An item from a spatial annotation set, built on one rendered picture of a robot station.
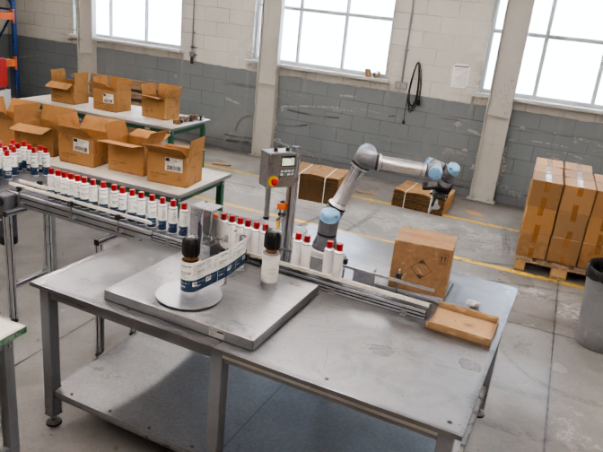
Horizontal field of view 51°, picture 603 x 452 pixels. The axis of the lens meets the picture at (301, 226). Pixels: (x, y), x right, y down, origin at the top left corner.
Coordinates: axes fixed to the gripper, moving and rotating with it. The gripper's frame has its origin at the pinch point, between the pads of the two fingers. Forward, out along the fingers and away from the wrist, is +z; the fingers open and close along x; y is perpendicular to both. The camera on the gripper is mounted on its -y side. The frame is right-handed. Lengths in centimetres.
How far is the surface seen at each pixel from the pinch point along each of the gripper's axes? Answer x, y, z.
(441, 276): -68, 2, -23
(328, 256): -70, -56, -17
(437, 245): -56, -5, -32
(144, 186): 37, -187, 107
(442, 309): -84, 5, -18
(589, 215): 142, 189, 113
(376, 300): -88, -29, -16
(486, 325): -93, 24, -27
